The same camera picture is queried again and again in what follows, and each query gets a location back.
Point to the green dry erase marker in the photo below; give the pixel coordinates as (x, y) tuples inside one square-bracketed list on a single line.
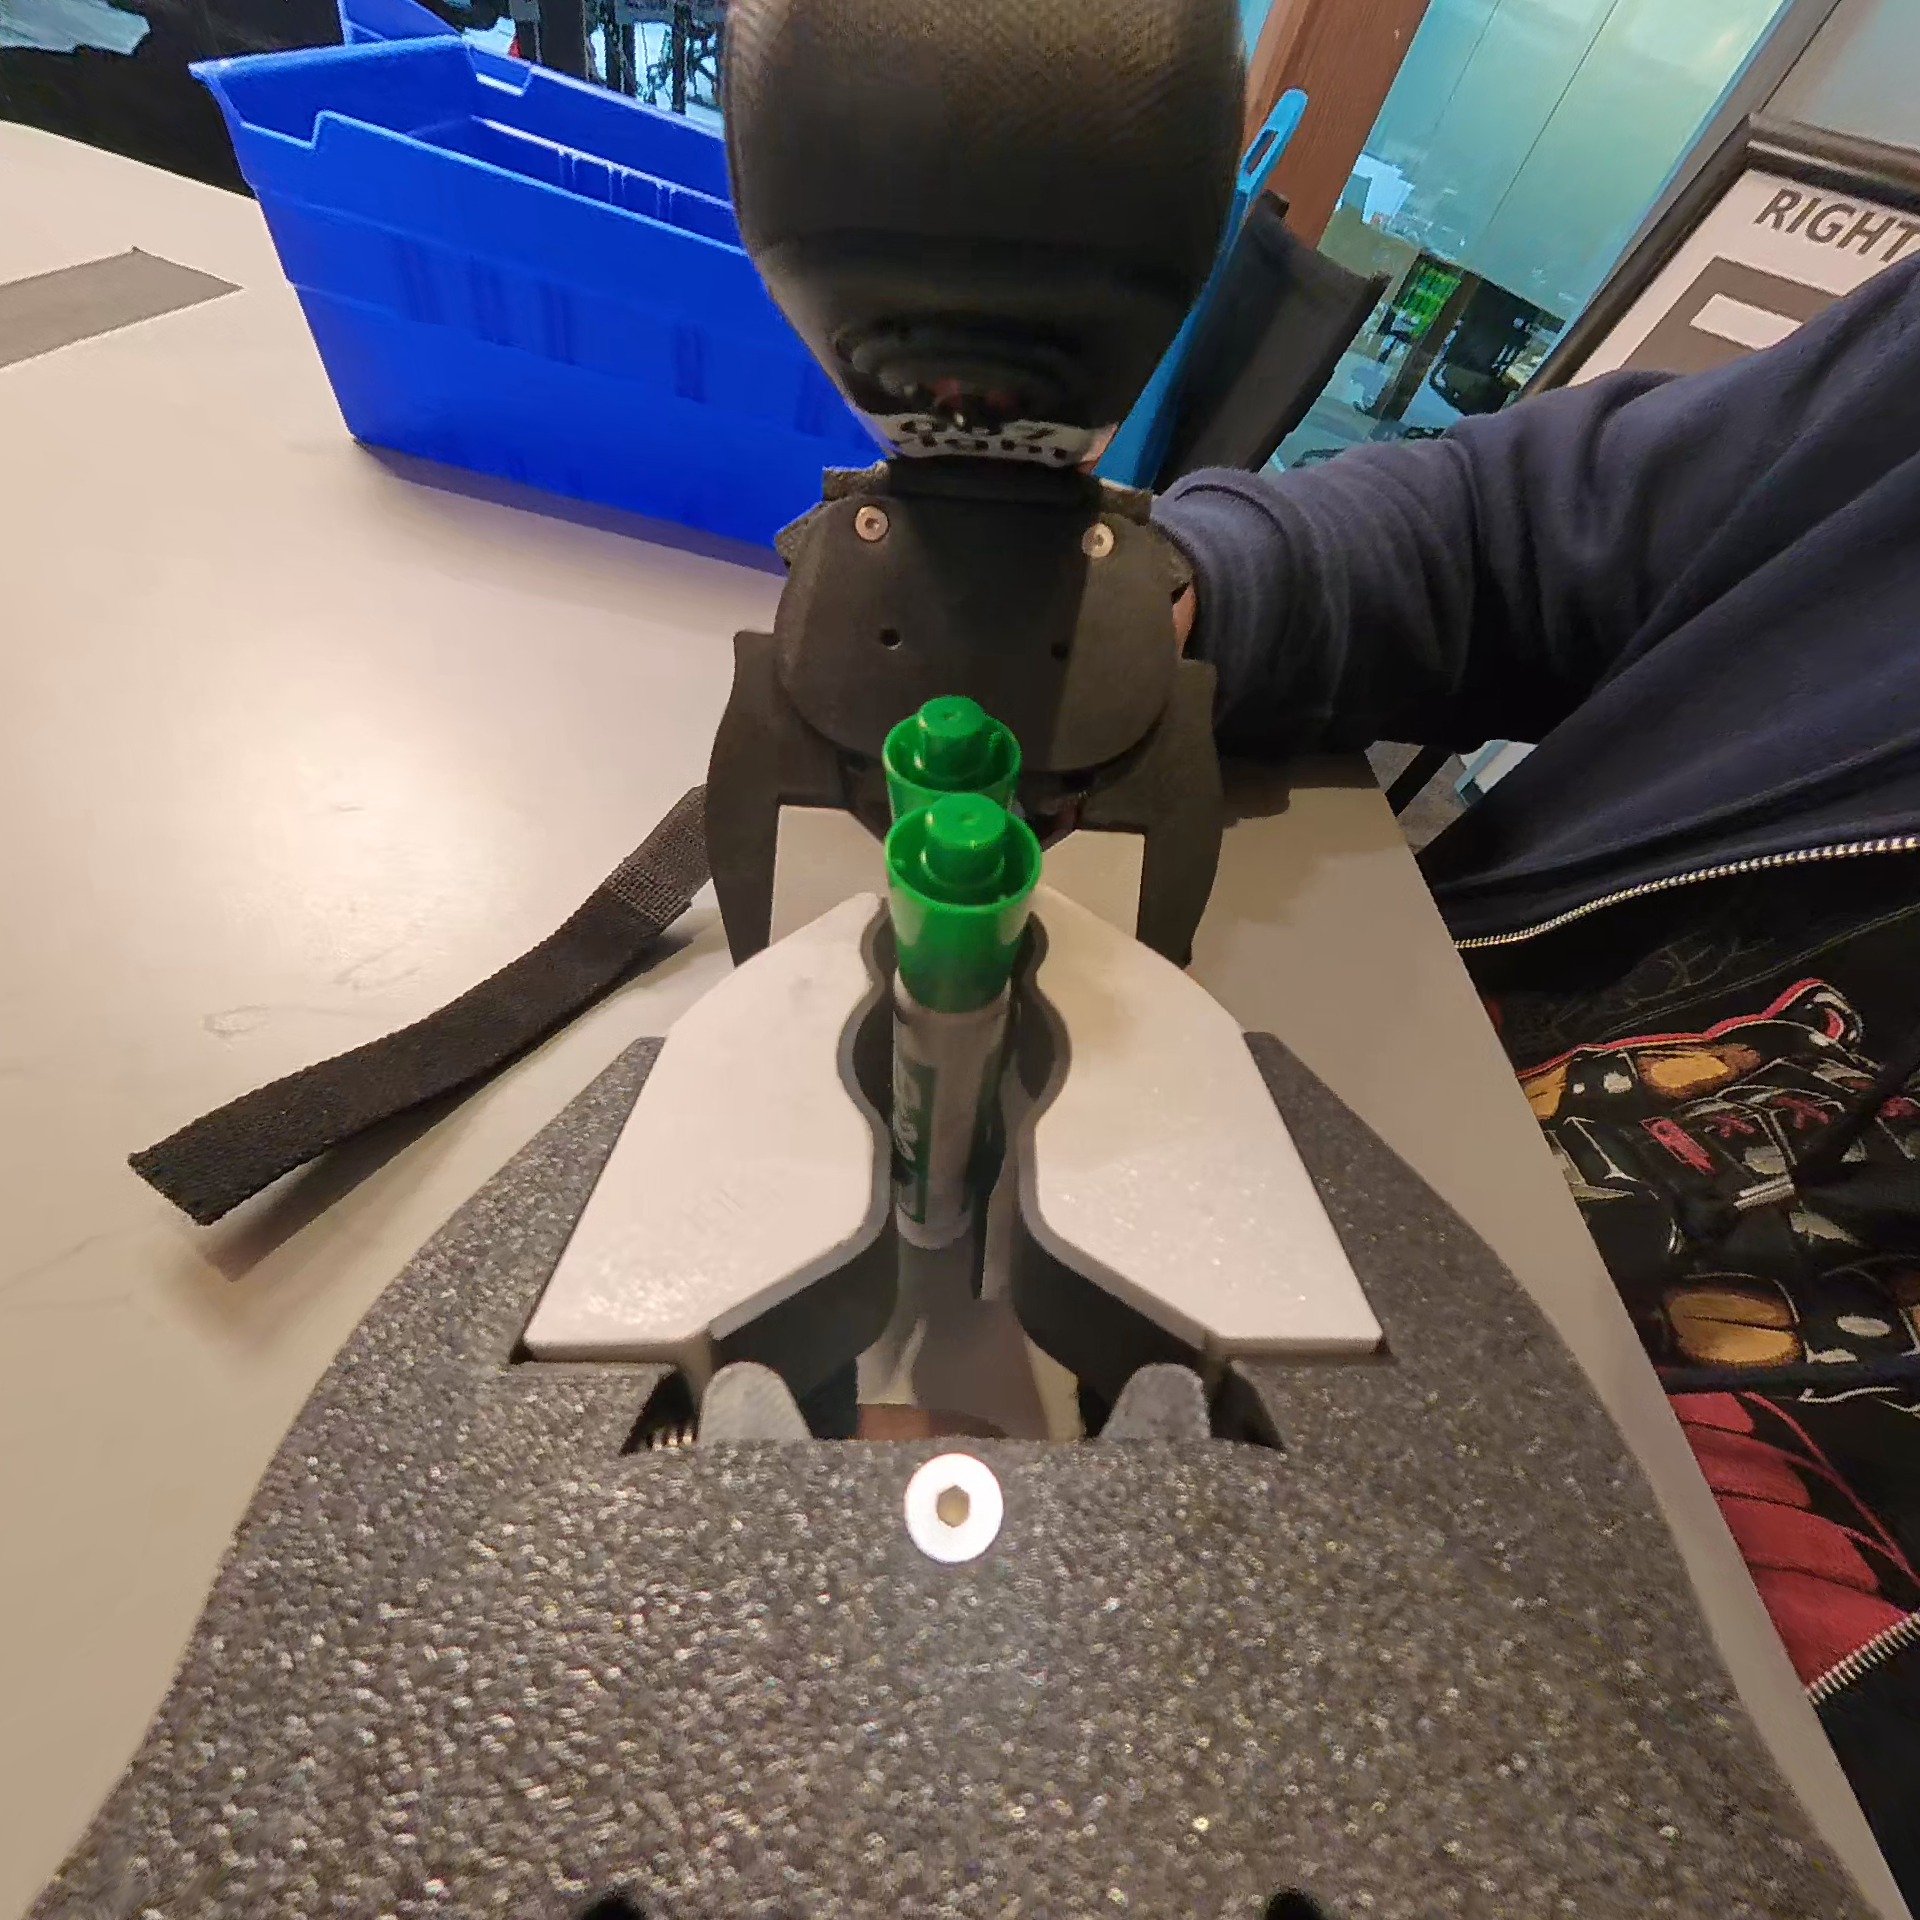
[(952, 756), (961, 902)]

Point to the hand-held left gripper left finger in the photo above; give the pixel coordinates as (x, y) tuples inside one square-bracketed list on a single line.
[(708, 1200)]

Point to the black framed sign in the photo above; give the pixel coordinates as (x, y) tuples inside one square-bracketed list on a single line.
[(1740, 257)]

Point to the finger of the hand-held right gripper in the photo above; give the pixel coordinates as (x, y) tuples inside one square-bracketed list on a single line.
[(1125, 871), (812, 886)]

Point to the black bag blue trim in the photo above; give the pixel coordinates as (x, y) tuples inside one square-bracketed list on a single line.
[(1292, 316)]

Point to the blue plastic bin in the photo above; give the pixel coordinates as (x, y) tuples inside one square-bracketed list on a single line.
[(511, 271)]

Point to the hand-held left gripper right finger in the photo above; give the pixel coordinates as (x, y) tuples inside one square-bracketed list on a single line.
[(1201, 1200)]

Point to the person's right forearm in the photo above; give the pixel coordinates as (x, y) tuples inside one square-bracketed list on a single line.
[(1500, 571)]

